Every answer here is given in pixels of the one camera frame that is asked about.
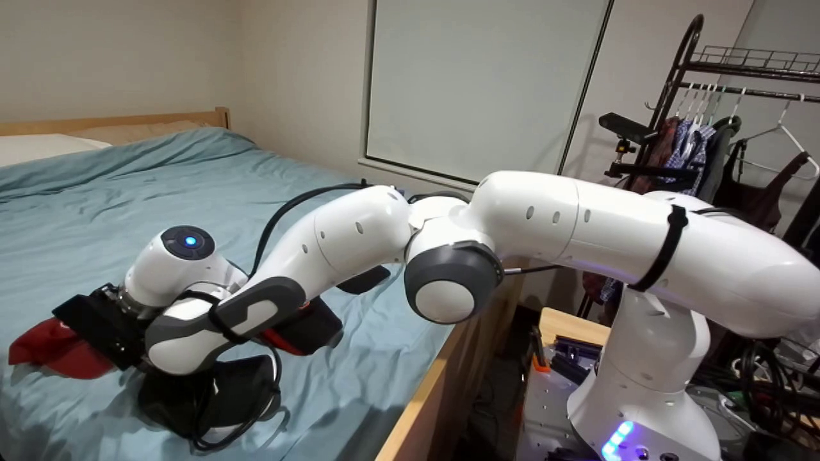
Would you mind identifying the white pillow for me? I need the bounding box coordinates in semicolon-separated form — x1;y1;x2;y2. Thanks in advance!
0;133;106;166

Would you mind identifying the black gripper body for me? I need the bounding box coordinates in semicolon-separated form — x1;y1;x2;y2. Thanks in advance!
55;284;146;370

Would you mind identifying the black cap red white logo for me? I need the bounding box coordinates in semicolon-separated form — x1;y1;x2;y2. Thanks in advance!
338;266;389;296

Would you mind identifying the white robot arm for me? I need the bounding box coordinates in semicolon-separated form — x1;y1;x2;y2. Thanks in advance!
56;171;820;461

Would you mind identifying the black cap orange brim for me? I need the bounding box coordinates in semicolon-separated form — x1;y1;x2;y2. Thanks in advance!
262;297;343;356

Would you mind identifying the black cap white swoosh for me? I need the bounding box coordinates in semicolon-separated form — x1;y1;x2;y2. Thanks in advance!
138;353;279;452

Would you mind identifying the black clothes rack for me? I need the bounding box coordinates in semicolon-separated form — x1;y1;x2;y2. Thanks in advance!
600;17;820;265

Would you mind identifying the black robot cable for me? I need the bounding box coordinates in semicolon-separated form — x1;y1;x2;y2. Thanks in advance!
189;179;371;454

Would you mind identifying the perforated metal work table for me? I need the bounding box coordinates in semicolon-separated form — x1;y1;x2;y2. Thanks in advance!
509;305;617;461

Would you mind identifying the wooden bed frame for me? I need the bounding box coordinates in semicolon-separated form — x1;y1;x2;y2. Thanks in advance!
0;105;557;461

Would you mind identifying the blue bed sheet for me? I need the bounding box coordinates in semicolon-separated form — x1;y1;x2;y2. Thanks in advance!
0;127;520;461

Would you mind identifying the window blind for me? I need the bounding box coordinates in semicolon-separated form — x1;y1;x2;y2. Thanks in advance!
366;0;613;183

